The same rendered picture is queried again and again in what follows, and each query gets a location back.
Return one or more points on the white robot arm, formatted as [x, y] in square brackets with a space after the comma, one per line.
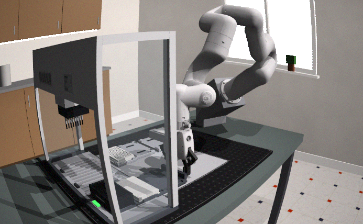
[221, 23]

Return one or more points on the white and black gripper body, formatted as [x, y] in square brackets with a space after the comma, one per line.
[184, 140]

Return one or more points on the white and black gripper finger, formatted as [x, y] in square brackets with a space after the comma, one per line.
[187, 166]

